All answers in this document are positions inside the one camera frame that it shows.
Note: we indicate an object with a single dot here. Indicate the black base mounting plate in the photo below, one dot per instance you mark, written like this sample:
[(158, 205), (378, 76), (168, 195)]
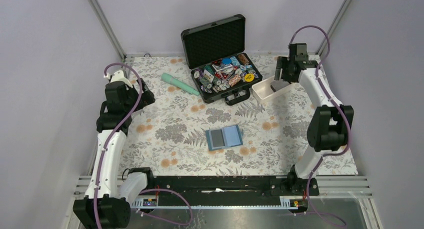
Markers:
[(226, 187)]

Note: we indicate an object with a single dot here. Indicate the mint green cylindrical device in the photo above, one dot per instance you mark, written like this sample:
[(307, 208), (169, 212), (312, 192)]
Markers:
[(179, 84)]

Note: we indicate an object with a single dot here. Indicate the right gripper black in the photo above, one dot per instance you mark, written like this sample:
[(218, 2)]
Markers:
[(282, 63)]

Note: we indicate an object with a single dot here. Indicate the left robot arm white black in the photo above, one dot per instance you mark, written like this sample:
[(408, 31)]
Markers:
[(106, 205)]

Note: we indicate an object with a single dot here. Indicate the white plastic card tray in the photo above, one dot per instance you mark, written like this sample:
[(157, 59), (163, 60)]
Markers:
[(263, 93)]

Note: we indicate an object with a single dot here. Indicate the silver VIP card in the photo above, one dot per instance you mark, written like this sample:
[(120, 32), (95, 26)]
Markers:
[(278, 85)]

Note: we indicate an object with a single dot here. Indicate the slotted cable duct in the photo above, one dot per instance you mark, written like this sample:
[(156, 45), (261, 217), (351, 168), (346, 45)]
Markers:
[(170, 202)]

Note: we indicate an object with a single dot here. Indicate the black poker chip case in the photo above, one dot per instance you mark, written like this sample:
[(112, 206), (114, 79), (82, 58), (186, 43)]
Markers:
[(215, 54)]

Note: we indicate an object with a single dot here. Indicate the yellow round chip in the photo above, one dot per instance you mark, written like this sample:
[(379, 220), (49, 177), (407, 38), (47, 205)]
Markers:
[(249, 77)]

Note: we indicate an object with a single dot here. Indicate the black VIP card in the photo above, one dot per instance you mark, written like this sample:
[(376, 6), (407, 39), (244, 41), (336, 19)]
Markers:
[(217, 138)]

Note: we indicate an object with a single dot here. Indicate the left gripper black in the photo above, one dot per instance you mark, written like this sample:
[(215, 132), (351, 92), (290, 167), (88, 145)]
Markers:
[(147, 97)]

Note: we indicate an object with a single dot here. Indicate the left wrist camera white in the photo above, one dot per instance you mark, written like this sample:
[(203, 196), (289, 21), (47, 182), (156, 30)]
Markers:
[(118, 76)]

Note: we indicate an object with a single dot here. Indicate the blue leather card holder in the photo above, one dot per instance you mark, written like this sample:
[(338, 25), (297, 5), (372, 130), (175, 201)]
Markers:
[(233, 137)]

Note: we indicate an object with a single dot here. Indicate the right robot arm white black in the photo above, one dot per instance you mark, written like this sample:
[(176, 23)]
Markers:
[(329, 130)]

